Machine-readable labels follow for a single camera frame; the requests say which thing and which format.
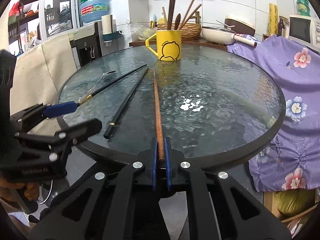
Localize left hand yellow nails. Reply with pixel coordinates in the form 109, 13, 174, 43
0, 177, 41, 202

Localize water dispenser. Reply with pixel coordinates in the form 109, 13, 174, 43
69, 21, 119, 68

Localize brown white rice cooker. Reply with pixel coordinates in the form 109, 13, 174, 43
224, 15, 255, 36

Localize brown wooden chopstick one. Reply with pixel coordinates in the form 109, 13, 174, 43
162, 7, 168, 28

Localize white paper cup stack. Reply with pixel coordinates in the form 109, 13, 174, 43
101, 14, 113, 35

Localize white pan with lid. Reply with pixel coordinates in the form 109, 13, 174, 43
201, 27, 258, 48

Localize brown glass bottle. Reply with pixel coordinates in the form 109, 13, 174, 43
277, 18, 285, 37

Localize round glass table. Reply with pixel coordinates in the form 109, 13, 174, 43
57, 45, 285, 170

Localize brown wooden chopstick three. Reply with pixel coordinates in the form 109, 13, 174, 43
178, 0, 195, 30

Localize yellow wrap roll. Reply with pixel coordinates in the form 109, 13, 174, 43
268, 3, 278, 35

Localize yellow duck mug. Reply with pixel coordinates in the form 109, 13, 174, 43
145, 30, 182, 61

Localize white microwave oven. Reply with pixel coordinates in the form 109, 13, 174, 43
289, 15, 320, 53

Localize wooden handle metal spoon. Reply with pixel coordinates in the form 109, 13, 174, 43
174, 14, 181, 30

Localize blue water jug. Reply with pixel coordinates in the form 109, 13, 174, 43
79, 0, 110, 24

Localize purple floral cloth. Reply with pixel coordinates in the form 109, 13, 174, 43
226, 34, 320, 193

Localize plastic bag with vegetables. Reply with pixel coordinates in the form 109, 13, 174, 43
118, 21, 156, 41

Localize woven basin sink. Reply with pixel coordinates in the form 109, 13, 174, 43
157, 23, 202, 41

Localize brown wooden chopstick two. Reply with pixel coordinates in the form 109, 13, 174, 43
167, 0, 176, 30

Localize small metal spoon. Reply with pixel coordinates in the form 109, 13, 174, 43
83, 70, 117, 98

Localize brown wooden chopstick five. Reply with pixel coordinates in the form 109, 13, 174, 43
153, 70, 165, 160

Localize black chopstick gold band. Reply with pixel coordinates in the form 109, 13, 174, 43
76, 64, 147, 107

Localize brown wooden chopstick four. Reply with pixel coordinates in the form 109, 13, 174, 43
179, 4, 202, 30

